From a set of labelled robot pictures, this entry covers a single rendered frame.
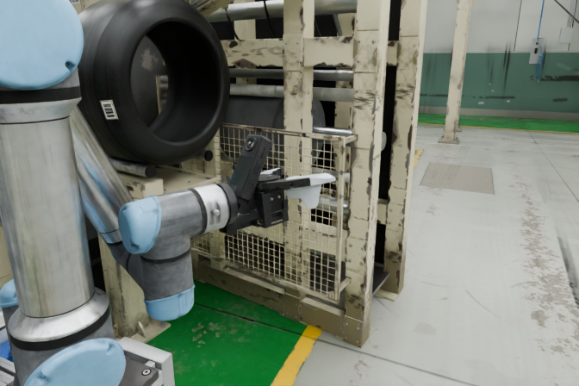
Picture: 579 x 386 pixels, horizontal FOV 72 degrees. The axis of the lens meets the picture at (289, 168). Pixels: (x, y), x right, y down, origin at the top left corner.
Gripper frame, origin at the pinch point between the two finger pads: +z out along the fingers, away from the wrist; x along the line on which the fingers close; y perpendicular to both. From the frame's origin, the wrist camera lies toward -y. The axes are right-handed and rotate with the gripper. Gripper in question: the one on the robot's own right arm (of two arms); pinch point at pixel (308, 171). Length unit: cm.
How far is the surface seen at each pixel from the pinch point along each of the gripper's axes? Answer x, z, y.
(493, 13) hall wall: -356, 895, -167
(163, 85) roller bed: -131, 28, -27
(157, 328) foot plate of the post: -127, 7, 89
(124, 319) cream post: -126, -7, 77
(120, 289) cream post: -124, -7, 62
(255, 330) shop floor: -97, 44, 94
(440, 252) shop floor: -82, 187, 96
